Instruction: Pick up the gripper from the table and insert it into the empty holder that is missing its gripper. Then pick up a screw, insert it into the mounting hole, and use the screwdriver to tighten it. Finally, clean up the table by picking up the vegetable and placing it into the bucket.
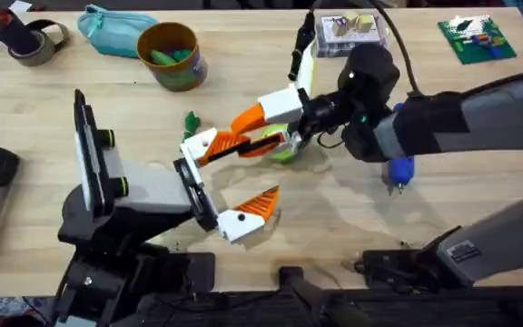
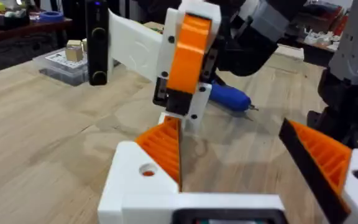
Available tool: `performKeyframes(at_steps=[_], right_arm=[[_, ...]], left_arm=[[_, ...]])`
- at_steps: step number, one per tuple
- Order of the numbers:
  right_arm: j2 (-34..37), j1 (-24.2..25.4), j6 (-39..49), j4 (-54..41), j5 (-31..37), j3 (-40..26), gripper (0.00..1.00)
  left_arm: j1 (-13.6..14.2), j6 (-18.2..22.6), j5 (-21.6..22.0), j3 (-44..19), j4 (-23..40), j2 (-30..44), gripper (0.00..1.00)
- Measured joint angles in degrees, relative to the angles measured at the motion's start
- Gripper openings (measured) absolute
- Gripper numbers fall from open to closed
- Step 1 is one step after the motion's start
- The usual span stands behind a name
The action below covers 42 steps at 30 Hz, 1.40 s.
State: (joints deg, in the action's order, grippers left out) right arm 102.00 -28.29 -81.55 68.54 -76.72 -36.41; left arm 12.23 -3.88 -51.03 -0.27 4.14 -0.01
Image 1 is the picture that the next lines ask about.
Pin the black left wrist plate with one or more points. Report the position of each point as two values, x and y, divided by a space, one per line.
90 150

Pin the black camera stand post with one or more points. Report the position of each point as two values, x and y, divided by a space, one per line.
298 282

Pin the blue electric screwdriver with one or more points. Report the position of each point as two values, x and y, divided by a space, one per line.
401 171

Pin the black rail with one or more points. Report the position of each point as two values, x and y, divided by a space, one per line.
425 313

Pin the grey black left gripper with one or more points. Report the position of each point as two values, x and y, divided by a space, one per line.
157 191

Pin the green disc with holes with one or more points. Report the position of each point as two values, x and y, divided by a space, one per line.
284 157

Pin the clear box with wooden blocks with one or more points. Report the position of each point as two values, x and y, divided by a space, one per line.
352 34

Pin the black right wrist plate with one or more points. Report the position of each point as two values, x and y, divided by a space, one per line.
306 68

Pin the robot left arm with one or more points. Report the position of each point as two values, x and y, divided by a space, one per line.
89 281

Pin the dark cylindrical holder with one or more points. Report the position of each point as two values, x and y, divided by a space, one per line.
14 32

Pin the teal zip bag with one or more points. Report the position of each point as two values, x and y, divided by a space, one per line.
116 34

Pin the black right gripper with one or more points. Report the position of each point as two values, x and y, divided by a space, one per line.
368 72

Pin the green board with blocks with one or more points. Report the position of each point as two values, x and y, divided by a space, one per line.
475 43

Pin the brown tub with toys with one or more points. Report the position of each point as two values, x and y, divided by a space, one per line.
170 45

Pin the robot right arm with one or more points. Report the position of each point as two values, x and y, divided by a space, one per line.
493 118

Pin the grey tape roll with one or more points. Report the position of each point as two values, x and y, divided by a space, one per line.
30 62

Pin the green toy vegetable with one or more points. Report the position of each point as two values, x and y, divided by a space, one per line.
191 122

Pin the black wrist plate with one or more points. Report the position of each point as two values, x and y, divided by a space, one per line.
90 150
306 68

